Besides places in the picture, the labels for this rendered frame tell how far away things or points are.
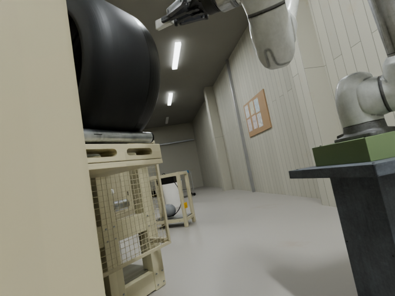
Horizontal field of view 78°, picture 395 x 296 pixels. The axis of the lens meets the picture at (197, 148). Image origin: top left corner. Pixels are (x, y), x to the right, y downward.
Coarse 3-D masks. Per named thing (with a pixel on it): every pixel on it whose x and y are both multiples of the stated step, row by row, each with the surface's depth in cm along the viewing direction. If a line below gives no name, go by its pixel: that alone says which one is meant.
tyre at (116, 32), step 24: (72, 0) 79; (96, 0) 79; (72, 24) 104; (96, 24) 75; (120, 24) 80; (72, 48) 113; (96, 48) 73; (120, 48) 77; (144, 48) 86; (96, 72) 74; (120, 72) 77; (144, 72) 85; (96, 96) 76; (120, 96) 79; (144, 96) 87; (96, 120) 79; (120, 120) 85; (144, 120) 93
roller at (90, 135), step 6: (84, 132) 74; (90, 132) 76; (96, 132) 78; (102, 132) 80; (108, 132) 82; (114, 132) 84; (120, 132) 86; (126, 132) 88; (132, 132) 90; (138, 132) 93; (144, 132) 96; (150, 132) 99; (90, 138) 76; (96, 138) 78; (102, 138) 79; (108, 138) 81; (114, 138) 83; (120, 138) 85; (126, 138) 87; (132, 138) 90; (138, 138) 92; (144, 138) 94; (150, 138) 97
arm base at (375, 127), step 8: (376, 120) 97; (384, 120) 99; (344, 128) 105; (352, 128) 101; (360, 128) 99; (368, 128) 97; (376, 128) 97; (384, 128) 97; (392, 128) 98; (344, 136) 105; (352, 136) 101; (360, 136) 98; (368, 136) 95
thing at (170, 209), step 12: (168, 180) 369; (180, 180) 358; (156, 192) 401; (180, 192) 353; (168, 204) 376; (180, 204) 371; (192, 204) 380; (168, 216) 372; (180, 216) 367; (192, 216) 371
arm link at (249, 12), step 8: (240, 0) 64; (248, 0) 62; (256, 0) 61; (264, 0) 60; (272, 0) 60; (280, 0) 61; (248, 8) 63; (256, 8) 62; (264, 8) 61; (272, 8) 61; (248, 16) 65
